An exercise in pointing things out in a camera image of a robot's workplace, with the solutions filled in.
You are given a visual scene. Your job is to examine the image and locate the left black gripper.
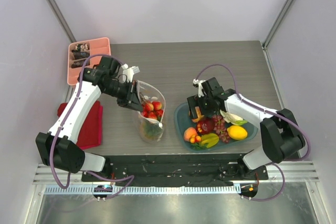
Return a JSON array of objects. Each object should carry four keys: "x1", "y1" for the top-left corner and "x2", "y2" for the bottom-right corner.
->
[{"x1": 103, "y1": 79, "x2": 143, "y2": 112}]

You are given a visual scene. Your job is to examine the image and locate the orange toy peach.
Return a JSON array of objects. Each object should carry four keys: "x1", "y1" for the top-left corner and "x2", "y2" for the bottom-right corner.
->
[
  {"x1": 188, "y1": 106, "x2": 204, "y2": 123},
  {"x1": 183, "y1": 127, "x2": 197, "y2": 142}
]

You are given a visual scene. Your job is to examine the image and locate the clear zip top bag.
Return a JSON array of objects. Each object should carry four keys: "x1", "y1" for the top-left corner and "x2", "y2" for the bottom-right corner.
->
[{"x1": 133, "y1": 81, "x2": 166, "y2": 143}]

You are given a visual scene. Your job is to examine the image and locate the red cherry bunch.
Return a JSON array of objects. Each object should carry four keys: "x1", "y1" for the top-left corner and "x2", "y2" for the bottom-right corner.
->
[{"x1": 140, "y1": 93, "x2": 164, "y2": 121}]

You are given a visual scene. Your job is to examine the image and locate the orange toy pineapple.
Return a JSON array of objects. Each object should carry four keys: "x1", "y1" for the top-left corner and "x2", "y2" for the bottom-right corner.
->
[{"x1": 139, "y1": 121, "x2": 163, "y2": 142}]

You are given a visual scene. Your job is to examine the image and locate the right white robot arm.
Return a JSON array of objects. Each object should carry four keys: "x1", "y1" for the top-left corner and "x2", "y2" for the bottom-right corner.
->
[{"x1": 187, "y1": 78, "x2": 306, "y2": 179}]

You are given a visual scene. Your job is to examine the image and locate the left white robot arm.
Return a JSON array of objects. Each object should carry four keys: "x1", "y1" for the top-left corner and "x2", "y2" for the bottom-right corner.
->
[{"x1": 36, "y1": 55, "x2": 142, "y2": 182}]

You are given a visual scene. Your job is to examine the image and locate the teal plastic tray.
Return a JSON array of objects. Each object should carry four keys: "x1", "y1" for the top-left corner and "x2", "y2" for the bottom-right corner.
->
[{"x1": 174, "y1": 103, "x2": 258, "y2": 153}]

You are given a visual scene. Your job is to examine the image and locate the dark red toy apple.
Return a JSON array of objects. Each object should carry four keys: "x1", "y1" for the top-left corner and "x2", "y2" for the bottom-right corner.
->
[{"x1": 196, "y1": 119, "x2": 215, "y2": 135}]

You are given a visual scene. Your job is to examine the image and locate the small orange cherry cluster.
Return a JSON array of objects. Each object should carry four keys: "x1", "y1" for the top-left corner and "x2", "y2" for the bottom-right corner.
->
[{"x1": 189, "y1": 135, "x2": 202, "y2": 145}]

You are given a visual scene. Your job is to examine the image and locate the purple toy grapes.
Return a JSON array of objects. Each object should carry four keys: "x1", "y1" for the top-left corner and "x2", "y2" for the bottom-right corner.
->
[{"x1": 212, "y1": 115, "x2": 230, "y2": 144}]

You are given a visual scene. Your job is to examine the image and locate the yellow green toy starfruit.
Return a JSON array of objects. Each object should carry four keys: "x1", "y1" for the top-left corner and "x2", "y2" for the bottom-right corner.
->
[{"x1": 191, "y1": 133, "x2": 219, "y2": 151}]

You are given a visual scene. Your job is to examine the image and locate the white toy cauliflower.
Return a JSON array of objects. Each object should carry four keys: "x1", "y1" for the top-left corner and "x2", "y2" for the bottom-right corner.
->
[{"x1": 219, "y1": 110, "x2": 248, "y2": 126}]

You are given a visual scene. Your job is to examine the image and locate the yellow toy lemon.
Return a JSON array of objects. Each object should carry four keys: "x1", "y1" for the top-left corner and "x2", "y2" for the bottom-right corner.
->
[{"x1": 227, "y1": 125, "x2": 248, "y2": 141}]

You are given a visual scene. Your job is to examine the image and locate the red folded cloth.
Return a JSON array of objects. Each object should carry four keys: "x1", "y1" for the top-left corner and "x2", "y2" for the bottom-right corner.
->
[{"x1": 57, "y1": 100, "x2": 103, "y2": 151}]

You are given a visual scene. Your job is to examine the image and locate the pink compartment organizer box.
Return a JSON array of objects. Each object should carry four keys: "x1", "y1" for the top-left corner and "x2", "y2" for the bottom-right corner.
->
[{"x1": 67, "y1": 37, "x2": 111, "y2": 87}]

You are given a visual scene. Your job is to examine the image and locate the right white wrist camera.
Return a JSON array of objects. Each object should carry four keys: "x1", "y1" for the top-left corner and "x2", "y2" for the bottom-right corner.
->
[{"x1": 193, "y1": 79, "x2": 206, "y2": 98}]

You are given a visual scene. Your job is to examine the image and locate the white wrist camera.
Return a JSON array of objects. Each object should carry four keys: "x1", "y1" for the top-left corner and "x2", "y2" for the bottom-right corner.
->
[
  {"x1": 193, "y1": 79, "x2": 206, "y2": 98},
  {"x1": 121, "y1": 64, "x2": 140, "y2": 82}
]

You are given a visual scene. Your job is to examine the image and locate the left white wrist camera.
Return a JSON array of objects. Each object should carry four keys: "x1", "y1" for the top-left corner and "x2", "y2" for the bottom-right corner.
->
[{"x1": 121, "y1": 64, "x2": 140, "y2": 82}]

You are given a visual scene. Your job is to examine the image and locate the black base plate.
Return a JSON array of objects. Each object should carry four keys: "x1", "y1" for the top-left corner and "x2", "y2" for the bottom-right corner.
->
[{"x1": 81, "y1": 152, "x2": 270, "y2": 187}]

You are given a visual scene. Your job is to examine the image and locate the slotted white cable duct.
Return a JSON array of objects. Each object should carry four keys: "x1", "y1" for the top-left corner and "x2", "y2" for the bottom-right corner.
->
[{"x1": 43, "y1": 183, "x2": 241, "y2": 195}]

